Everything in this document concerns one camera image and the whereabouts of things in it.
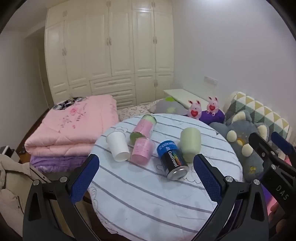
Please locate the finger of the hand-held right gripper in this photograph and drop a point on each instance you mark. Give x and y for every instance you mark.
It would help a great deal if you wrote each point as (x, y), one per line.
(259, 144)
(282, 143)

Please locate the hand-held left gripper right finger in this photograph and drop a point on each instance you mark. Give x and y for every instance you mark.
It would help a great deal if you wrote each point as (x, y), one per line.
(207, 179)

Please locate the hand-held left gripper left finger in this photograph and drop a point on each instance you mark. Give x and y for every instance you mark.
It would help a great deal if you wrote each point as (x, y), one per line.
(84, 179)

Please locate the pale green cup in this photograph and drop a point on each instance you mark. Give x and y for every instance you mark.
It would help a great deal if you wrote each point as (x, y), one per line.
(190, 141)

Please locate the white cup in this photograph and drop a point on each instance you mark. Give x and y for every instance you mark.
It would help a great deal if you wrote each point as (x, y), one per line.
(116, 146)

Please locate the short pink cup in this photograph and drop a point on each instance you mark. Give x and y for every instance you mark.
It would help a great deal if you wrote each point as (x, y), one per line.
(142, 151)

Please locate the grey cat plush toy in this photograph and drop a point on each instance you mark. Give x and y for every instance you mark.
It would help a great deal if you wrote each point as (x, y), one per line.
(252, 160)

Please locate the triangle pattern cushion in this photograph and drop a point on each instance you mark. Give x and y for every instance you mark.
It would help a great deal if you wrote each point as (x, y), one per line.
(259, 109)

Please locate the folded purple blanket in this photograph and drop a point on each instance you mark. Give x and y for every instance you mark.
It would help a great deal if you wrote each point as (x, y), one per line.
(53, 162)

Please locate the blue and black can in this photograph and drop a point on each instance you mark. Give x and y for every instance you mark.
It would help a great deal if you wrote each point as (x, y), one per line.
(171, 160)

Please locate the purple pillow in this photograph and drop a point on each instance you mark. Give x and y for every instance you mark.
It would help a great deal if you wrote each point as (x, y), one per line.
(217, 118)

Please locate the folded pink quilt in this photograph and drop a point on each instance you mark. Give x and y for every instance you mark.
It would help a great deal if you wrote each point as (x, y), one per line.
(69, 126)

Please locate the round striped-cloth table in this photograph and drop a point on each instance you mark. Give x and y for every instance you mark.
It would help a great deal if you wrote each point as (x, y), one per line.
(138, 199)

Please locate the pink bunny plush toy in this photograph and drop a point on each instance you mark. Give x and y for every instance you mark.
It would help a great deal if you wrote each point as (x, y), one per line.
(212, 107)
(194, 111)

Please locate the beige jacket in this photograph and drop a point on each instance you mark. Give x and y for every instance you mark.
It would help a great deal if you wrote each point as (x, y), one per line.
(13, 185)

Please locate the dark patterned cloth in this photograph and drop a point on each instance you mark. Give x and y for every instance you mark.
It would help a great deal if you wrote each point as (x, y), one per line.
(60, 105)

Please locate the tall pink can green lid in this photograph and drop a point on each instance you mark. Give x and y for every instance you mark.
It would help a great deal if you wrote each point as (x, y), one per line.
(144, 127)

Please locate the dark box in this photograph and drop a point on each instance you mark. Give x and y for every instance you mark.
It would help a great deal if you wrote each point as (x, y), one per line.
(7, 150)

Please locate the grey pillow with green dots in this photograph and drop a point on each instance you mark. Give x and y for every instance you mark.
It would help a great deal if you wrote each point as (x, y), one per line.
(167, 106)

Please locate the heart print bed sheet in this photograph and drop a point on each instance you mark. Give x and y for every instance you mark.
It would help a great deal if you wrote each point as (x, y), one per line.
(134, 110)

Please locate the white bedside board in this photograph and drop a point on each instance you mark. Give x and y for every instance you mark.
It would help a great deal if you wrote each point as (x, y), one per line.
(182, 95)

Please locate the cream wardrobe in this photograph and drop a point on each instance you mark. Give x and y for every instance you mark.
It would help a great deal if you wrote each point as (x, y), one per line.
(104, 46)

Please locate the white wall socket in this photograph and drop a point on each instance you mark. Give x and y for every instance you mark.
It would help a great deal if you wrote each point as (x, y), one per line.
(210, 80)

